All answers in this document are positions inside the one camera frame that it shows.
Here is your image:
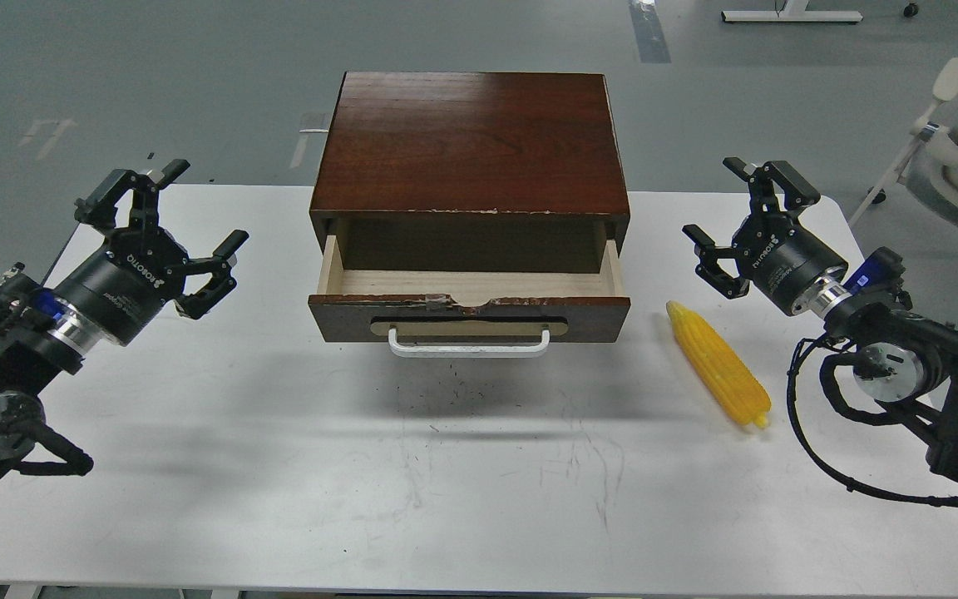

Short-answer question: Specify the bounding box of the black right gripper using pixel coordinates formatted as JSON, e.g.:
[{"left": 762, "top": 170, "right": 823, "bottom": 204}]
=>
[{"left": 682, "top": 156, "right": 847, "bottom": 317}]

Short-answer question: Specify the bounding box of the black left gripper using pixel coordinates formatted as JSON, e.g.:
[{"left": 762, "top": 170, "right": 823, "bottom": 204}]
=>
[{"left": 53, "top": 159, "right": 249, "bottom": 346}]

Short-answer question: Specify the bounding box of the yellow corn cob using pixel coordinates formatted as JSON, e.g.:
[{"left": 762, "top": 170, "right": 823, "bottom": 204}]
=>
[{"left": 665, "top": 300, "right": 771, "bottom": 429}]

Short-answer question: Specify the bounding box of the wooden drawer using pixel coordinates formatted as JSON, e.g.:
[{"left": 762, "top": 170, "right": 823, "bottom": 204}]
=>
[{"left": 308, "top": 235, "right": 631, "bottom": 344}]

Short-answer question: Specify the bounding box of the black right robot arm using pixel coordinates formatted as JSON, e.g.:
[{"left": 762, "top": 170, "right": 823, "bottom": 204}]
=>
[{"left": 682, "top": 158, "right": 958, "bottom": 508}]

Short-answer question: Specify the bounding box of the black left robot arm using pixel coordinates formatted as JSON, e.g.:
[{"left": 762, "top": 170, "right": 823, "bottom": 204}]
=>
[{"left": 0, "top": 159, "right": 249, "bottom": 481}]

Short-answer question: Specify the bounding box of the dark wooden drawer cabinet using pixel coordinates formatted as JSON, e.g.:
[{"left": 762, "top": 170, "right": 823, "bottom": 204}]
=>
[{"left": 309, "top": 71, "right": 630, "bottom": 273}]

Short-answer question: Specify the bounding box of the white desk base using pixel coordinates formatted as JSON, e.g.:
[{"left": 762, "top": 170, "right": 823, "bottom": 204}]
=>
[{"left": 721, "top": 1, "right": 863, "bottom": 24}]

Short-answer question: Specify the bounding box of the white drawer handle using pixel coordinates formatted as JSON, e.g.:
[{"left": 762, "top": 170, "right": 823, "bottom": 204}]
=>
[{"left": 388, "top": 326, "right": 551, "bottom": 358}]

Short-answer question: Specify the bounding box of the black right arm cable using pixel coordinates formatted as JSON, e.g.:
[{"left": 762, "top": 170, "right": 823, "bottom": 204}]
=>
[{"left": 785, "top": 334, "right": 958, "bottom": 509}]

